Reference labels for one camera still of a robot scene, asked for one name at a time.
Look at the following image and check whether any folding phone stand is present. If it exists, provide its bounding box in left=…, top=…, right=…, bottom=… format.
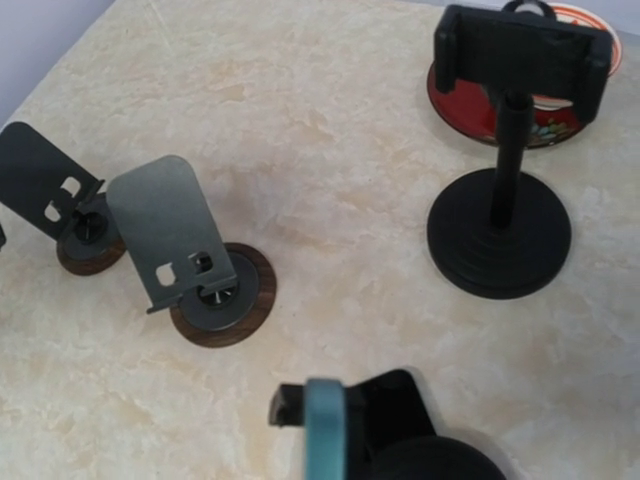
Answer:
left=106, top=155, right=277, bottom=348
left=1, top=121, right=126, bottom=276

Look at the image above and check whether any red saucer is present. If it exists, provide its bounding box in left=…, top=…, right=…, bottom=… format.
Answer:
left=427, top=65, right=586, bottom=149

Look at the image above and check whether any left folding phone stand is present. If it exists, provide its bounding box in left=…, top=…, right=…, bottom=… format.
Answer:
left=1, top=121, right=126, bottom=276

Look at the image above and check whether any red patterned teacup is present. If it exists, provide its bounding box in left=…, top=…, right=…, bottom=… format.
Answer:
left=534, top=2, right=623, bottom=111

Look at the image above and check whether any black pole stand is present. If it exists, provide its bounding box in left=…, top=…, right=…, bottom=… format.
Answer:
left=426, top=1, right=613, bottom=299

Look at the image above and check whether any middle folding phone stand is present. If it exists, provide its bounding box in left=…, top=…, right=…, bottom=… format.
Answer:
left=106, top=155, right=277, bottom=348

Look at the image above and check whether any black pole stand clamp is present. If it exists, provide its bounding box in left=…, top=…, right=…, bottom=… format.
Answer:
left=268, top=369, right=504, bottom=479

